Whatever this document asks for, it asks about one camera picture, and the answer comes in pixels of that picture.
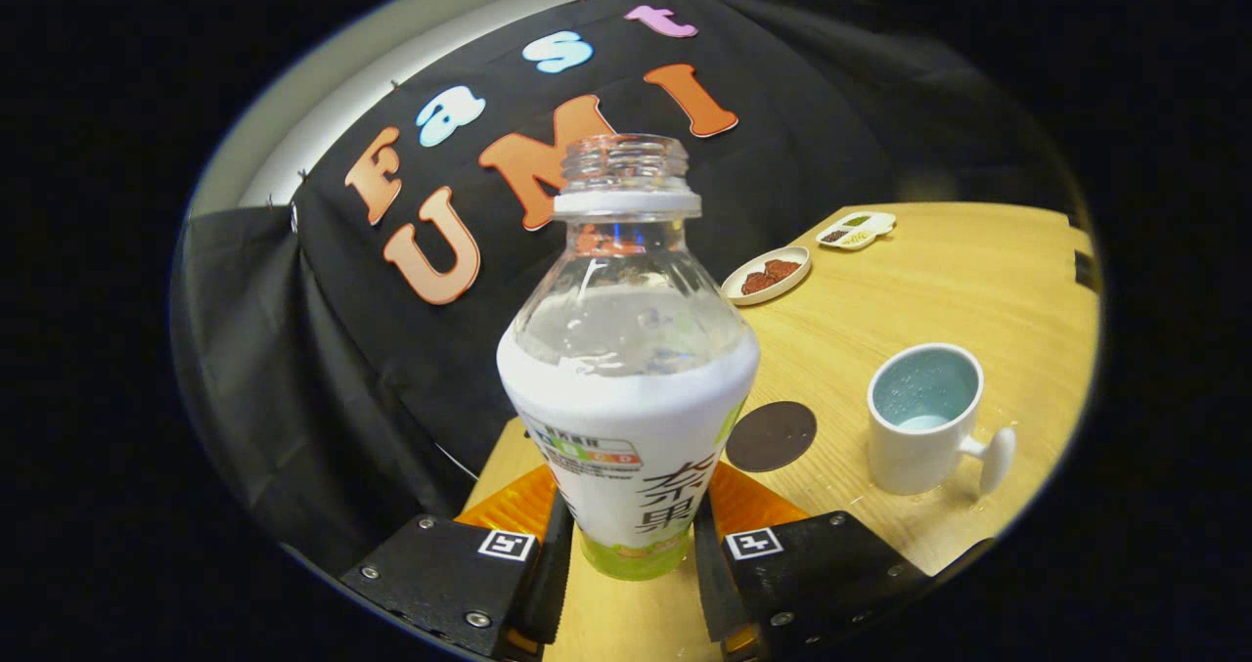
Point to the white round plate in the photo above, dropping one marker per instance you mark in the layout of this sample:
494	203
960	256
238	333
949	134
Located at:
794	280

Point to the red-brown food pieces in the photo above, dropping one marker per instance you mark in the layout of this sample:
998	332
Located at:
769	276

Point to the clear white-label juice bottle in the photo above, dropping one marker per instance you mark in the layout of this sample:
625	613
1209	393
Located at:
626	408

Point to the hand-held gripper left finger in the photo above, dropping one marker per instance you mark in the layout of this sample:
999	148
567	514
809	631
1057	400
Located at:
553	584

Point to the dark round coaster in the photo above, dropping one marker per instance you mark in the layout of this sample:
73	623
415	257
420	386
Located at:
771	437

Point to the white divided condiment dish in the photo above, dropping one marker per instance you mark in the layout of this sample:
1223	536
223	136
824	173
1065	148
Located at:
857	230

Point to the white cup with blue inside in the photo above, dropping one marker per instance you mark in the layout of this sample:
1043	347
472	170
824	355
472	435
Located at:
905	457

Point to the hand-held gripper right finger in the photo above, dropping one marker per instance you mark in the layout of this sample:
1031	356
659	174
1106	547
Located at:
714	584

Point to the wooden table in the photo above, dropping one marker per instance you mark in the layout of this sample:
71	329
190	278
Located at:
929	290

